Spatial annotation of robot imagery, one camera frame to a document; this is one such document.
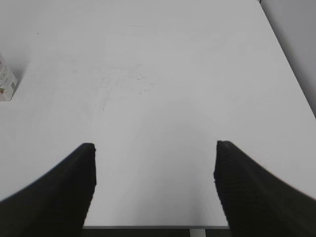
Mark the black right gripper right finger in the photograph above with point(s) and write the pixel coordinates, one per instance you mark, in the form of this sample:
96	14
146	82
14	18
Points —
256	203

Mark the white strawberry yogurt bottle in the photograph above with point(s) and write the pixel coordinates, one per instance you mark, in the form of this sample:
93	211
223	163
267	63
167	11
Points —
8	81

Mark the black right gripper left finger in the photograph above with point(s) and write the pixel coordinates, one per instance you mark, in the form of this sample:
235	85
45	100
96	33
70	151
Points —
56	204

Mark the white table leg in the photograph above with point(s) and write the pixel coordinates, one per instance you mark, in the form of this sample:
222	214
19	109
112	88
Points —
197	233

